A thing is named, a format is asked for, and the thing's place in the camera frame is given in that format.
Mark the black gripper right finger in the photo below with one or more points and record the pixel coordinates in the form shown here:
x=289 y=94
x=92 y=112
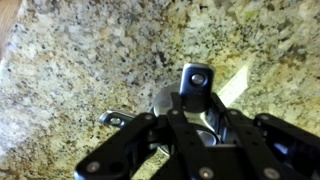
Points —
x=250 y=143

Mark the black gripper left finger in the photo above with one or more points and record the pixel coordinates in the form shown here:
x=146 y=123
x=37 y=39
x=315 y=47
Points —
x=126 y=140

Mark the steel measuring cup marked 1/4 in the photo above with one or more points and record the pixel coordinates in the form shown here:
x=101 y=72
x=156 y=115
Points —
x=163 y=100

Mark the steel measuring cup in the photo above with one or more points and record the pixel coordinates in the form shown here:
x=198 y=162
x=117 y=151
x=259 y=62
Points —
x=196 y=90

